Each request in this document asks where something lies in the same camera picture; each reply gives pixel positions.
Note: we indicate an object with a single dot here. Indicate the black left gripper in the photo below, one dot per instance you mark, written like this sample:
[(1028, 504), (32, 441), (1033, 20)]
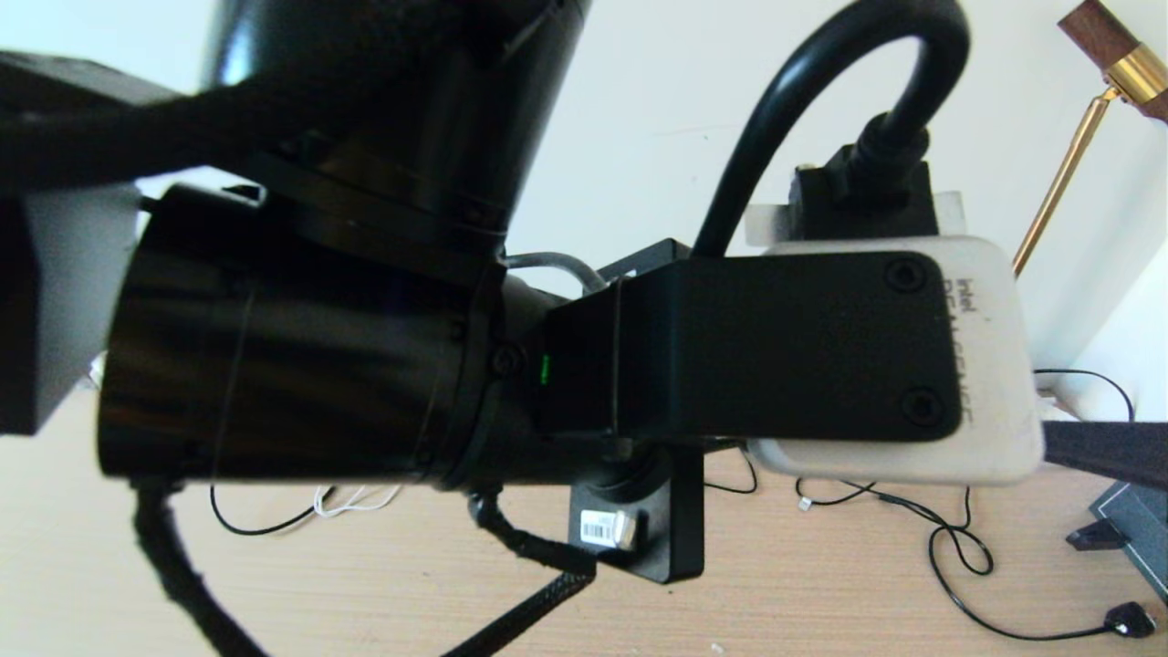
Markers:
[(584, 365)]

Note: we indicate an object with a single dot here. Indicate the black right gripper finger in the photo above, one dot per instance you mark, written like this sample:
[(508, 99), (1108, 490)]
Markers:
[(1131, 456)]

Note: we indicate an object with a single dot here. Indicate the dark teal patterned board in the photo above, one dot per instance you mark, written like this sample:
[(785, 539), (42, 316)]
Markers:
[(1141, 538)]

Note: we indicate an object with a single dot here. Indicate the black clip stand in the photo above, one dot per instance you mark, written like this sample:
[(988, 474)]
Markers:
[(1093, 535)]

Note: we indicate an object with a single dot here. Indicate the brass desk lamp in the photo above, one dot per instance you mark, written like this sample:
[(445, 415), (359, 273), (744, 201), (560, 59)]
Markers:
[(1136, 73)]

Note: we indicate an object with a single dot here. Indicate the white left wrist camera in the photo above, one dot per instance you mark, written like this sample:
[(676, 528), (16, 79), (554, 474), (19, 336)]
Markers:
[(1004, 365)]

